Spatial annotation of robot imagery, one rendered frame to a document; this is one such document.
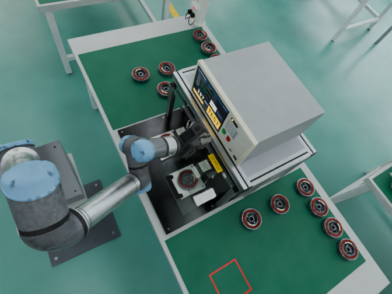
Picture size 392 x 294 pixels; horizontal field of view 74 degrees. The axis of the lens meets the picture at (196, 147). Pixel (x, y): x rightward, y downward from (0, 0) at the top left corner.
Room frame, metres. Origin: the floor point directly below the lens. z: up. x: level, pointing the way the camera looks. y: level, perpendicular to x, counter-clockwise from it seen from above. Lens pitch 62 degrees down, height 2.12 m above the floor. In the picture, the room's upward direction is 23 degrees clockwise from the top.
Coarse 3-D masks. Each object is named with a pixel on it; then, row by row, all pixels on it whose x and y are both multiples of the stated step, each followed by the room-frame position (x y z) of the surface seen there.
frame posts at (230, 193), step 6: (174, 84) 0.87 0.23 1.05; (168, 96) 0.86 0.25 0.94; (174, 96) 0.87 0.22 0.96; (168, 102) 0.86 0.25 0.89; (186, 102) 0.94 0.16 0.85; (168, 108) 0.85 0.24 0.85; (180, 108) 0.94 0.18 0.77; (168, 114) 0.85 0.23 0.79; (228, 192) 0.46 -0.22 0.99; (234, 192) 0.45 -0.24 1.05; (240, 192) 0.52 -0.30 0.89; (222, 198) 0.46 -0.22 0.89; (228, 198) 0.45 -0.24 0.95; (234, 198) 0.52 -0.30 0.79; (216, 204) 0.46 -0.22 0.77; (222, 204) 0.45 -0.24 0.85
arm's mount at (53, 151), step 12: (48, 144) 0.33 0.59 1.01; (60, 144) 0.35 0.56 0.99; (48, 156) 0.29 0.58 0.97; (60, 156) 0.31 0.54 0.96; (0, 168) 0.16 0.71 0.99; (60, 168) 0.27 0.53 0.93; (72, 168) 0.31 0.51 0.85; (0, 180) 0.12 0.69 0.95; (72, 180) 0.26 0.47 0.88; (72, 192) 0.21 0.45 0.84
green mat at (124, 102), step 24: (120, 48) 1.21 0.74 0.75; (144, 48) 1.30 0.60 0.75; (168, 48) 1.39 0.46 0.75; (192, 48) 1.48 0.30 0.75; (216, 48) 1.58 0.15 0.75; (96, 72) 0.96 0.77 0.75; (120, 72) 1.03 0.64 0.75; (120, 96) 0.86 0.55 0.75; (144, 96) 0.93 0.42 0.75; (120, 120) 0.71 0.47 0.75
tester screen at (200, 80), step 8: (200, 72) 0.80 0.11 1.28; (200, 80) 0.79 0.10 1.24; (192, 88) 0.81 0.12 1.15; (200, 88) 0.78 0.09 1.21; (208, 88) 0.75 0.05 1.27; (200, 96) 0.77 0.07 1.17; (208, 96) 0.74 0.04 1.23; (216, 96) 0.71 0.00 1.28; (208, 104) 0.73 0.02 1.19; (216, 104) 0.70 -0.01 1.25; (224, 112) 0.66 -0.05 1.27; (216, 128) 0.66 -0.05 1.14
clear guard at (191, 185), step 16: (208, 144) 0.61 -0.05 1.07; (176, 160) 0.47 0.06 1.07; (192, 160) 0.50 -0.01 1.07; (208, 160) 0.53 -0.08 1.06; (176, 176) 0.41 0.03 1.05; (192, 176) 0.43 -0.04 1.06; (208, 176) 0.46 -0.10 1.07; (224, 176) 0.49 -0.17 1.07; (192, 192) 0.37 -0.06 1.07; (208, 192) 0.39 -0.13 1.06; (192, 208) 0.31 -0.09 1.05
